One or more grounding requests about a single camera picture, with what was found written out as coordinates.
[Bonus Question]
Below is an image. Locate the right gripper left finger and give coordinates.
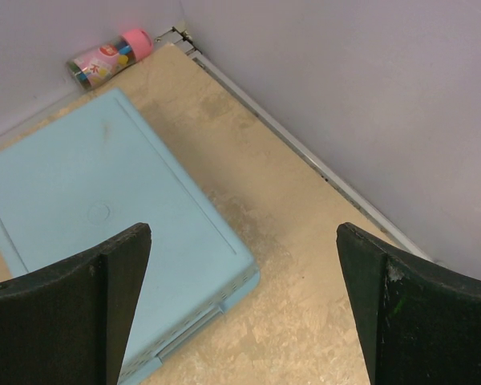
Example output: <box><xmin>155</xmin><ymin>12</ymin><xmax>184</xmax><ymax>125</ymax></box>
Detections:
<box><xmin>0</xmin><ymin>223</ymin><xmax>152</xmax><ymax>384</ymax></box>

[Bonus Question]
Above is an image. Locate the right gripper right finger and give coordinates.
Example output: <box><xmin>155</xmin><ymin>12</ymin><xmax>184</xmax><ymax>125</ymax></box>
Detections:
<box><xmin>336</xmin><ymin>223</ymin><xmax>481</xmax><ymax>384</ymax></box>

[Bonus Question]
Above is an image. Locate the pink capped pen jar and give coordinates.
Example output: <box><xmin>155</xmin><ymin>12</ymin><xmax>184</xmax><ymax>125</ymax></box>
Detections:
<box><xmin>67</xmin><ymin>28</ymin><xmax>154</xmax><ymax>91</ymax></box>

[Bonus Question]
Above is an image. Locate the aluminium table frame rail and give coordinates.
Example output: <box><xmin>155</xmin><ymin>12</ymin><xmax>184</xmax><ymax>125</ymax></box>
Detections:
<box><xmin>155</xmin><ymin>27</ymin><xmax>444</xmax><ymax>265</ymax></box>

